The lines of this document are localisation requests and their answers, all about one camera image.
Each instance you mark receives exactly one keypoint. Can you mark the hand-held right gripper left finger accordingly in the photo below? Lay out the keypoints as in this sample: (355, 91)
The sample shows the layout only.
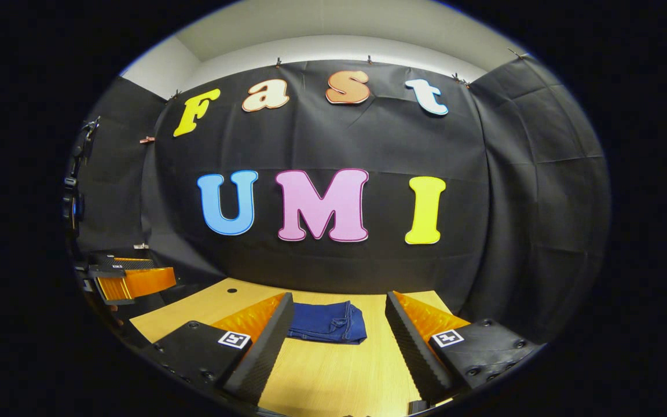
(267, 359)

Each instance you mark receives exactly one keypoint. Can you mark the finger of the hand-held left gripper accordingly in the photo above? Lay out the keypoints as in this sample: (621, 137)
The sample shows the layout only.
(148, 281)
(131, 264)

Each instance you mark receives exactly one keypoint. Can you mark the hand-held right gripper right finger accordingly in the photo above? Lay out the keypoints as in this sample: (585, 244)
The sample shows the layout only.
(417, 359)

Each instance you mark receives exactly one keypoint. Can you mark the blue jeans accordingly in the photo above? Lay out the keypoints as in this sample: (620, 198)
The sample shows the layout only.
(325, 321)

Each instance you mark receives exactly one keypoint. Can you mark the black equipment stand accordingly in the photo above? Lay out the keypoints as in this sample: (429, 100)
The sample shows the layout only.
(76, 191)

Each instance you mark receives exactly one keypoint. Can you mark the black backdrop cloth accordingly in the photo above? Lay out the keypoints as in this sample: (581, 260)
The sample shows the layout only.
(484, 202)

